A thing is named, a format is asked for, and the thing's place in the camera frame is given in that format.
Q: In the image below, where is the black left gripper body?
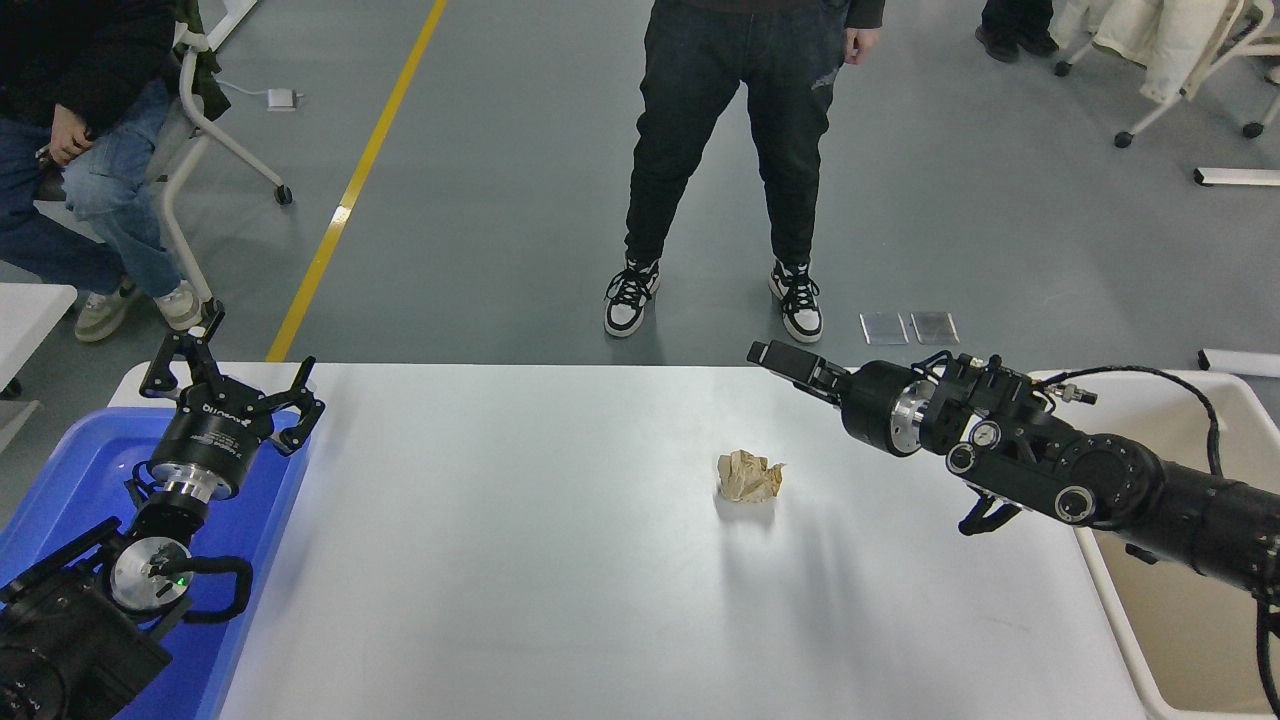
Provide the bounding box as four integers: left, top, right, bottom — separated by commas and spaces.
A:
150, 376, 277, 483

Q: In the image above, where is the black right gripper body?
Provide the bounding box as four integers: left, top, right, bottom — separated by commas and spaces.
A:
838, 360, 913, 458

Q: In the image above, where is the tan paper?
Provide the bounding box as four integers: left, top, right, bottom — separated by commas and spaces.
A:
717, 451, 785, 503

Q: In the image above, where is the seated person's hand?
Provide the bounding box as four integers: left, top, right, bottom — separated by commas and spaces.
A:
45, 105, 98, 167

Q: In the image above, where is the blue plastic tray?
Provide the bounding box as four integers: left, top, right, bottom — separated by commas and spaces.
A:
0, 407, 313, 720

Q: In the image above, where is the small white side table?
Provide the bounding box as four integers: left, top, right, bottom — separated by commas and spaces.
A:
0, 283, 79, 456

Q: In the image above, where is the seated person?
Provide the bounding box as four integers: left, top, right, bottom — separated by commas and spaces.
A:
0, 0, 206, 344

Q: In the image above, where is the standing person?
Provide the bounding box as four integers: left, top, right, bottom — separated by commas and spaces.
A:
603, 0, 886, 344

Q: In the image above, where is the dark green jacket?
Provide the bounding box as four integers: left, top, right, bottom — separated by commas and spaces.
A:
168, 0, 233, 128

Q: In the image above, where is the white rolling chair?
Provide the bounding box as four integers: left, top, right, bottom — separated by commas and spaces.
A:
30, 0, 294, 313

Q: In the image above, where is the large pale plastic bin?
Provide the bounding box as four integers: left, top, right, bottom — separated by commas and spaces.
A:
1030, 370, 1280, 720

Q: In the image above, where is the white chair with coat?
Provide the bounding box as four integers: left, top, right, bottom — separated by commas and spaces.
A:
1055, 0, 1280, 151

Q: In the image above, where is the cream coat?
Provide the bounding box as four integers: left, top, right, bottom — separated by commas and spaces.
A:
1052, 0, 1246, 104

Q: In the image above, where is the white furniture frame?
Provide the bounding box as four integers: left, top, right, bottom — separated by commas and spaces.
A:
200, 0, 259, 53

